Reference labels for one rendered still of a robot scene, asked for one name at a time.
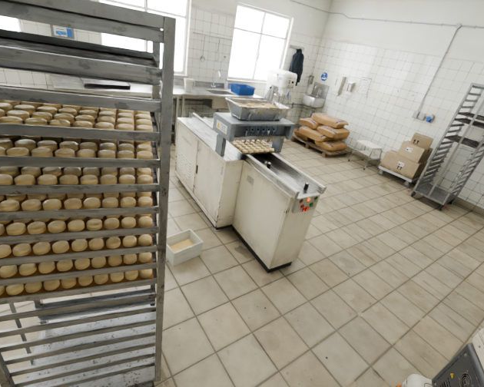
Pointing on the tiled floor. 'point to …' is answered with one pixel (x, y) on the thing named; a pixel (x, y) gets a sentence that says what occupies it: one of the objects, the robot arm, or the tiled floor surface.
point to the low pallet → (319, 147)
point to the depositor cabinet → (208, 173)
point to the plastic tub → (183, 247)
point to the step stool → (369, 151)
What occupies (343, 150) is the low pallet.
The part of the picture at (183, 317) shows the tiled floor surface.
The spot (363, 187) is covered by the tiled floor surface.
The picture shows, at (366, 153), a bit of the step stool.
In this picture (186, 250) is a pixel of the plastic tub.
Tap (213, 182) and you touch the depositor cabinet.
